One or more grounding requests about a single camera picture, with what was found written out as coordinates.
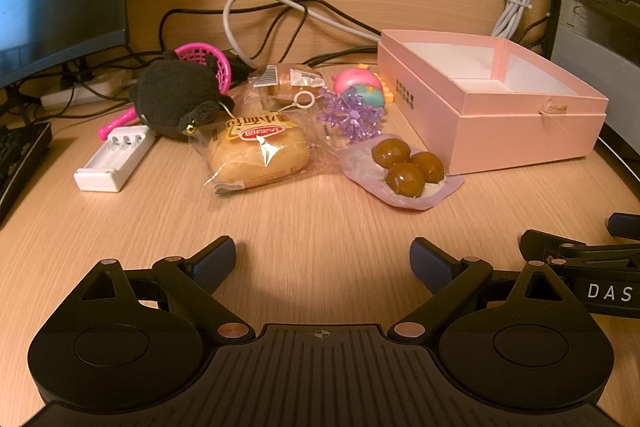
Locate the packet of brown eggs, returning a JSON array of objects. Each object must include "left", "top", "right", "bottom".
[{"left": 340, "top": 134, "right": 466, "bottom": 210}]

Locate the pink pig toy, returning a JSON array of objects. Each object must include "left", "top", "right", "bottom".
[{"left": 332, "top": 64, "right": 387, "bottom": 108}]

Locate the packaged brown bread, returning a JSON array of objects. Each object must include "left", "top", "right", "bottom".
[{"left": 245, "top": 63, "right": 326, "bottom": 112}]

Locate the purple crystal snowflake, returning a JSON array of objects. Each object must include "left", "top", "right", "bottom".
[{"left": 316, "top": 87, "right": 388, "bottom": 145}]

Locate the pink cardboard box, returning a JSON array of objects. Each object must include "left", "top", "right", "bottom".
[{"left": 376, "top": 28, "right": 610, "bottom": 176}]

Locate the grey cable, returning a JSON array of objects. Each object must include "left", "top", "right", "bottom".
[{"left": 221, "top": 0, "right": 383, "bottom": 58}]

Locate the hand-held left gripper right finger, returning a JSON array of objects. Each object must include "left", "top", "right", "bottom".
[{"left": 392, "top": 237, "right": 563, "bottom": 343}]

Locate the white power strip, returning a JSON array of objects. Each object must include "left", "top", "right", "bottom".
[{"left": 40, "top": 74, "right": 136, "bottom": 109}]

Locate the pink toy strainer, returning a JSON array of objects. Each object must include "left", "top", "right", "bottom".
[{"left": 97, "top": 43, "right": 233, "bottom": 142}]

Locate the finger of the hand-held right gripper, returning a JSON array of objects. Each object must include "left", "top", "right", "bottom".
[
  {"left": 604, "top": 213, "right": 640, "bottom": 239},
  {"left": 520, "top": 229, "right": 640, "bottom": 264}
]

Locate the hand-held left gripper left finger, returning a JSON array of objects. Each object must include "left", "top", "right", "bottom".
[{"left": 80, "top": 235, "right": 256, "bottom": 344}]

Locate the black keyboard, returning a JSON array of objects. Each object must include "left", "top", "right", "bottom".
[{"left": 0, "top": 122, "right": 53, "bottom": 228}]

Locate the black plush toy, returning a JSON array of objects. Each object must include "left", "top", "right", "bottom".
[{"left": 127, "top": 52, "right": 233, "bottom": 142}]

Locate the white battery charger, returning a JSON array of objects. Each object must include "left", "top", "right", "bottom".
[{"left": 74, "top": 124, "right": 157, "bottom": 192}]

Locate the yellow toy brick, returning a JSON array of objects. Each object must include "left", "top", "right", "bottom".
[{"left": 377, "top": 74, "right": 396, "bottom": 105}]

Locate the packaged round bun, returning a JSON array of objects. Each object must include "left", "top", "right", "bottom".
[{"left": 202, "top": 112, "right": 313, "bottom": 198}]

